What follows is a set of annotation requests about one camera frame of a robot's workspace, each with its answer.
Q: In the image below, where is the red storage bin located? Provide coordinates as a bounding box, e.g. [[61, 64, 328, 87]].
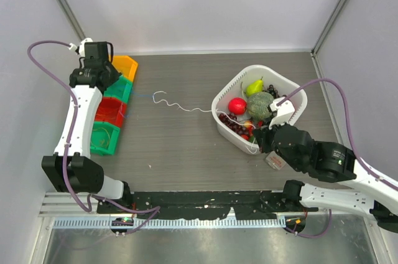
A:
[[95, 97, 127, 128]]

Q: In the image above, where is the transparent plastic card packet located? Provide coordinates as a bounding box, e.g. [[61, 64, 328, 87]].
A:
[[265, 151, 287, 171]]

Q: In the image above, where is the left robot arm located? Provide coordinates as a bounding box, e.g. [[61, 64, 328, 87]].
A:
[[42, 38, 132, 214]]

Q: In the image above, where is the yellow green pear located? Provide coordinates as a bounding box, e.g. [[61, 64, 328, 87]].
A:
[[245, 78, 264, 98]]

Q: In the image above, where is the white slotted cable duct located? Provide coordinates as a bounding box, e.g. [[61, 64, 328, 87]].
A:
[[53, 216, 286, 230]]

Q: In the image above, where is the orange storage bin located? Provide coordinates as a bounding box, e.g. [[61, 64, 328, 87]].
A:
[[112, 55, 138, 82]]

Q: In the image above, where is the lower green storage bin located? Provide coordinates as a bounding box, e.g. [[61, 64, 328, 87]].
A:
[[90, 121, 120, 156]]

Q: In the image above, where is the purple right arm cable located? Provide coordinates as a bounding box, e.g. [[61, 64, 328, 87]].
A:
[[278, 78, 398, 240]]

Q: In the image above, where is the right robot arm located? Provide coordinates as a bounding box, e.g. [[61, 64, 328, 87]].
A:
[[253, 125, 397, 233]]

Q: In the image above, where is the black grape bunch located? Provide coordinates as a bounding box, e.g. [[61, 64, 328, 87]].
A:
[[266, 85, 280, 99]]

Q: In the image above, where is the green storage bin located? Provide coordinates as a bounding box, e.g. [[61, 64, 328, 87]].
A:
[[90, 121, 120, 156], [103, 76, 133, 104]]

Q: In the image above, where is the red apple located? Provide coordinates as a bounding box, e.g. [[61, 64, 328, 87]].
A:
[[228, 97, 247, 115]]

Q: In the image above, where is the white cable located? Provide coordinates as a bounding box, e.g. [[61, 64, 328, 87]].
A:
[[152, 90, 261, 155]]

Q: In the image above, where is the upper green storage bin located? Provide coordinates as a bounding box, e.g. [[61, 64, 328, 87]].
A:
[[103, 76, 133, 104]]

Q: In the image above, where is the green netted melon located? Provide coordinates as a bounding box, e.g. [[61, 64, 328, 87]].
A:
[[246, 92, 274, 121]]

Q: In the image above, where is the white plastic fruit basket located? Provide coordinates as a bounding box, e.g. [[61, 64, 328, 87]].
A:
[[211, 65, 308, 156]]

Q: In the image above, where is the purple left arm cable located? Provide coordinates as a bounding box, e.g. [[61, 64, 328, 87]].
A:
[[27, 39, 161, 237]]

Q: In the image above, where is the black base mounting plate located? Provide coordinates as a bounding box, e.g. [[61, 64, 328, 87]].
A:
[[116, 191, 318, 220]]

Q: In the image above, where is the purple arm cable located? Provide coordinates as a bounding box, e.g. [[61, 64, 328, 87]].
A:
[[278, 78, 398, 240], [27, 39, 161, 237]]

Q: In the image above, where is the red yellow lychee fruit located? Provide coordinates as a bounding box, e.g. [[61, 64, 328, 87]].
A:
[[243, 121, 254, 130]]

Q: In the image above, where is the dark purple grape bunch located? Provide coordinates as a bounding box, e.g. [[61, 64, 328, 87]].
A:
[[218, 113, 250, 140]]

